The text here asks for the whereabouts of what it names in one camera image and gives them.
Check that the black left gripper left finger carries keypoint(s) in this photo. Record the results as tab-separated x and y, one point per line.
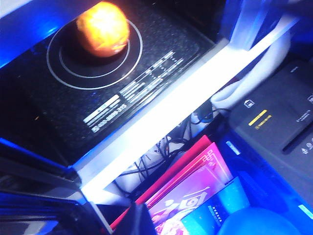
135	222

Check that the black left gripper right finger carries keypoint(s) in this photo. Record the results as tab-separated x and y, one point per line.
146	224

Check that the orange fruit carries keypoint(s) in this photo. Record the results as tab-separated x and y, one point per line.
102	29

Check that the silver microwave oven body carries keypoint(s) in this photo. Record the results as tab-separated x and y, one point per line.
61	98

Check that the teal printed box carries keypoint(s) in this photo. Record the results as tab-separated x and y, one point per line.
215	210

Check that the white power strip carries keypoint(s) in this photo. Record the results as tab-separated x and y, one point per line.
151	154

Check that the white table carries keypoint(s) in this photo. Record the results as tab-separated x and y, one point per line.
151	127

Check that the shiny blue rounded object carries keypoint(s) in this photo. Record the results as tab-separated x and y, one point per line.
256	222

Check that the black paper shredder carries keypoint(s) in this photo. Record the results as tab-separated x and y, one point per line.
276	117

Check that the white foam sheet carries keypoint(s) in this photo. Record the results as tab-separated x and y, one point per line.
256	76

